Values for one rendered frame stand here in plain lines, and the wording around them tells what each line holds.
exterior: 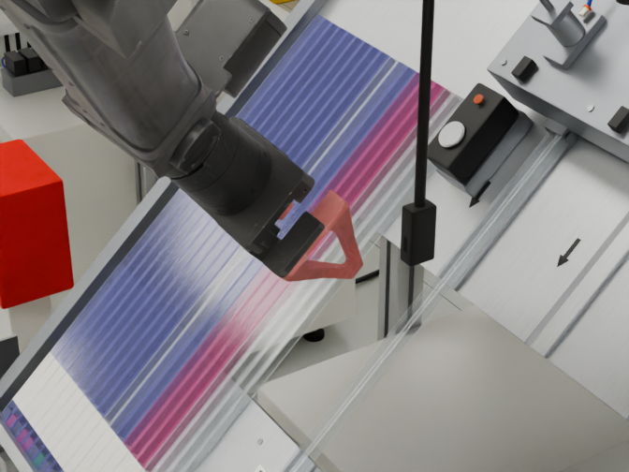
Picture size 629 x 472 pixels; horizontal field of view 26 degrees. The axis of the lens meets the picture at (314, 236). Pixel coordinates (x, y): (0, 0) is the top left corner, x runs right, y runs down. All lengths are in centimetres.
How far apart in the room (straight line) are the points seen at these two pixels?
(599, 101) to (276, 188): 27
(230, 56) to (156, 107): 14
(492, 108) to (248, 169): 27
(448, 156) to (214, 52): 31
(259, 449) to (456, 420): 43
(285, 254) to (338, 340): 183
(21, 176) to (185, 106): 97
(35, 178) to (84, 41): 117
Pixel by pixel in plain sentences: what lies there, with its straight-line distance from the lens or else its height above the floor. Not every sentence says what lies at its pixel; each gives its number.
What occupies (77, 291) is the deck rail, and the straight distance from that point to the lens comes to 139.
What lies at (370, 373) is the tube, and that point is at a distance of 110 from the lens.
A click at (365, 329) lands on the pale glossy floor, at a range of 278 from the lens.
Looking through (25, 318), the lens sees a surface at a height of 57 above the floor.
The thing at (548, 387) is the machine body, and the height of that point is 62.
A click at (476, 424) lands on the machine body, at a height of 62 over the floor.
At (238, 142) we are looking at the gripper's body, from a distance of 91.
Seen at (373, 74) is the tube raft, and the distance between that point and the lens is 127.
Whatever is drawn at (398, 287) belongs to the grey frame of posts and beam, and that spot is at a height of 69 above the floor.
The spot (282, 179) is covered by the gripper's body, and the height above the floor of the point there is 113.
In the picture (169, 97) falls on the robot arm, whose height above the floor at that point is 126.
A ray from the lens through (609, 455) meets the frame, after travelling 144.
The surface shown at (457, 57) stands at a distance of 123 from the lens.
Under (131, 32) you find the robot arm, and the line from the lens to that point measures 47.
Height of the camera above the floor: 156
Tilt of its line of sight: 30 degrees down
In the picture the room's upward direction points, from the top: straight up
